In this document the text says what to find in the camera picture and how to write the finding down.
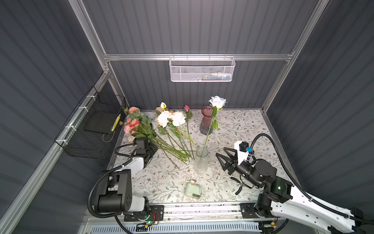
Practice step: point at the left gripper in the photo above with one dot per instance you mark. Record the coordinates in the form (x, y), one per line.
(152, 146)

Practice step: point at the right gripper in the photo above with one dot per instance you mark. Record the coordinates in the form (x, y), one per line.
(230, 163)

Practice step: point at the clear frosted glass vase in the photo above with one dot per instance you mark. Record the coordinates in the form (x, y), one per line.
(201, 160)

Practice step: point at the white blue rose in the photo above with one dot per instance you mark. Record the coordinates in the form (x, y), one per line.
(217, 103)

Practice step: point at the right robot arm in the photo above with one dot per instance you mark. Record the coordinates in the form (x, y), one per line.
(281, 198)

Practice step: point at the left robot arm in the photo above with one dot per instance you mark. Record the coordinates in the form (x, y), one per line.
(112, 194)

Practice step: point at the dark red glass vase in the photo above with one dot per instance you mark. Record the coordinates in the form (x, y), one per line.
(206, 120)

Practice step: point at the flower bunch on table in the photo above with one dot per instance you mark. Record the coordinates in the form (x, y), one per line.
(139, 125)

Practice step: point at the cream white flower spray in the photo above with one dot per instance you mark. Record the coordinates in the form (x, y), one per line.
(173, 132)

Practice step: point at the tubes in white basket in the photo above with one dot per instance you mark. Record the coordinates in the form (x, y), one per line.
(226, 77)

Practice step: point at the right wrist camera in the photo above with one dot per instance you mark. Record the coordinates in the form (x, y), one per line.
(244, 152)

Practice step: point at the aluminium front rail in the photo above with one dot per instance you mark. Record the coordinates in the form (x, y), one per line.
(196, 212)

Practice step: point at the black wire wall basket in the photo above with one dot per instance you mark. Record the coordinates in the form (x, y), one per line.
(88, 134)

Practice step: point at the white wire wall basket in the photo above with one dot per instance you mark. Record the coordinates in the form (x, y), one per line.
(183, 68)

